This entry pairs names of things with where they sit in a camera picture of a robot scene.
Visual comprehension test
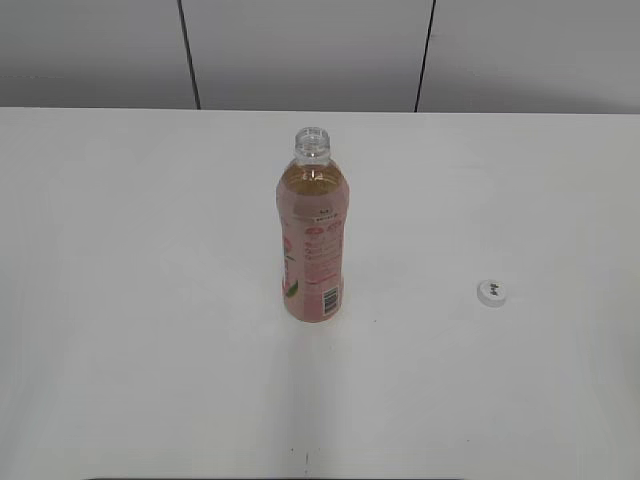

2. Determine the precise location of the white bottle cap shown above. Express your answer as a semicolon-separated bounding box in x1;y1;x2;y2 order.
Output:
476;279;507;308

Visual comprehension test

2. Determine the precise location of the pink label tea bottle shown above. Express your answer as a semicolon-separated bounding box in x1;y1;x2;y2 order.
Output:
276;127;349;323

